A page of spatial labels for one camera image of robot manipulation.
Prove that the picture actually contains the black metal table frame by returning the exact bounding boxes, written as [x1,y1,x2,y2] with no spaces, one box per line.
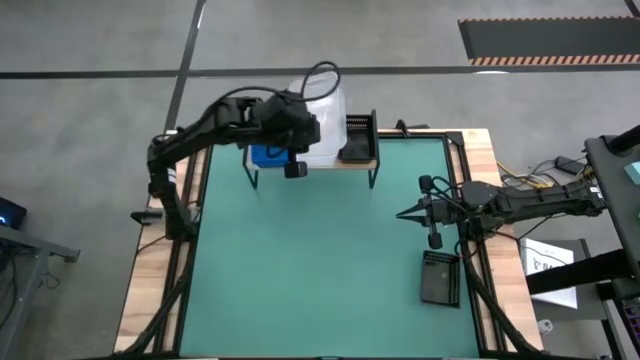
[112,119,546,360]

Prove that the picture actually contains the blue slotted plastic basket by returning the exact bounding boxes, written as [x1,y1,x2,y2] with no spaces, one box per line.
[249,143,292,169]

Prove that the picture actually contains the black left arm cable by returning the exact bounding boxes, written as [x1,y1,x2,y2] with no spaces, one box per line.
[298,60,342,104]

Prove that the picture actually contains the black hazard-striped floor mat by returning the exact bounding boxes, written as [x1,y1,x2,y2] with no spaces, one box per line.
[458,17,640,67]

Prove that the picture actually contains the wooden shelf black metal legs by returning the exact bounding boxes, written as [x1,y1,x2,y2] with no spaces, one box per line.
[243,108,381,190]

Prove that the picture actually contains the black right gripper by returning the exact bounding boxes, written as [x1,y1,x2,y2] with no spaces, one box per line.
[396,174,471,250]

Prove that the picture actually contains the black power adapter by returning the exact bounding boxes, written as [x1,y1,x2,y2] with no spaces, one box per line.
[555,155,581,175]

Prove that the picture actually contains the grey metal desk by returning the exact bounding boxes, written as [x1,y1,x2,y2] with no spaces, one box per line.
[0,224,81,360]

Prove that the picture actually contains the green table mat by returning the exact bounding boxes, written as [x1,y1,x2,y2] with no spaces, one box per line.
[179,137,480,359]

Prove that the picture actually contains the black desk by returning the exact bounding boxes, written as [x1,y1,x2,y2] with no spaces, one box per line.
[524,123,640,301]

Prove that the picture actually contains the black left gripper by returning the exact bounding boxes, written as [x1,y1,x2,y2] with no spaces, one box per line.
[249,89,321,180]

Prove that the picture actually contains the white cardboard box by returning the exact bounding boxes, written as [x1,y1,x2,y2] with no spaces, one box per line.
[519,237,579,310]

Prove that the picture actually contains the black device blue light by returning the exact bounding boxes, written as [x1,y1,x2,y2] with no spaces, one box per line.
[0,196,28,230]

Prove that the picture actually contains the black slotted plastic basket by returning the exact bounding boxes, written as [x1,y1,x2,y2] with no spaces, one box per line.
[420,250,462,308]
[337,113,377,164]

